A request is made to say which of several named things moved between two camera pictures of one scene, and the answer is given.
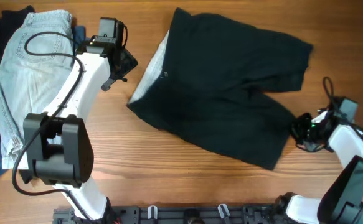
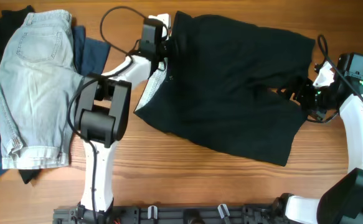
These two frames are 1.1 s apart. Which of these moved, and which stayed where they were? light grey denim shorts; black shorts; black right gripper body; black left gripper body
Moved: black left gripper body; black right gripper body
Stayed: black shorts; light grey denim shorts
